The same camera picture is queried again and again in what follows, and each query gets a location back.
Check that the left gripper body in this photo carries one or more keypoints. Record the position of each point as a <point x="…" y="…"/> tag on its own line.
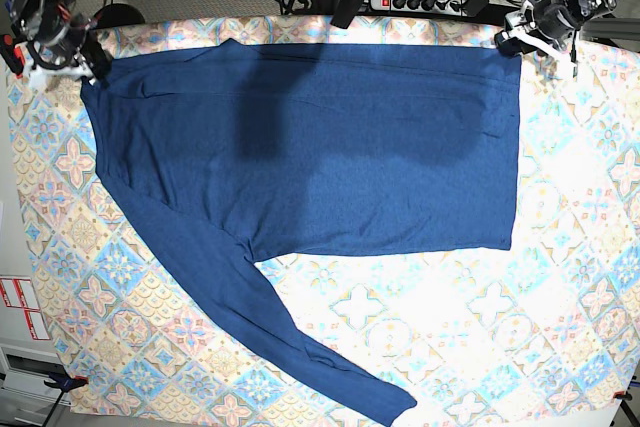
<point x="550" y="21"/>

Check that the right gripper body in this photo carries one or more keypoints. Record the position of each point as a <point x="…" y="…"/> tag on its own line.
<point x="56" y="38"/>

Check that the blue long-sleeve shirt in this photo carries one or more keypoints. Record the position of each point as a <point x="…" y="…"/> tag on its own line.
<point x="224" y="157"/>

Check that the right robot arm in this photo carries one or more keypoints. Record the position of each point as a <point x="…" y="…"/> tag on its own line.
<point x="16" y="6"/>

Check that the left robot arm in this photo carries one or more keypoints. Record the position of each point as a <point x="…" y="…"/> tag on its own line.
<point x="596" y="17"/>

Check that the black red table clamp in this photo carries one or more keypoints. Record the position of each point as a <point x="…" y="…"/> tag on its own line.
<point x="12" y="55"/>

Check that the black round stand base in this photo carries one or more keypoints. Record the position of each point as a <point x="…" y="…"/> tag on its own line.
<point x="118" y="15"/>

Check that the white power strip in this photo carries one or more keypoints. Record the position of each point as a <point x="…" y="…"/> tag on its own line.
<point x="440" y="7"/>

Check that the white red-bordered label stickers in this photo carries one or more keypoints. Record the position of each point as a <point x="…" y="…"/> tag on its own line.
<point x="19" y="293"/>

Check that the patterned tile tablecloth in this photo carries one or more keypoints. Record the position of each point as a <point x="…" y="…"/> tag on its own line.
<point x="547" y="330"/>

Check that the black clamp bottom left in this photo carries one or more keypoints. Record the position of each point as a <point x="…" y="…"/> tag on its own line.
<point x="64" y="382"/>

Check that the black clamp bottom right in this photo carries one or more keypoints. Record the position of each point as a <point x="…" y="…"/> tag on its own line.
<point x="623" y="396"/>

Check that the black bar under mount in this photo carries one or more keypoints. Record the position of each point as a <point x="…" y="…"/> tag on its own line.
<point x="345" y="12"/>

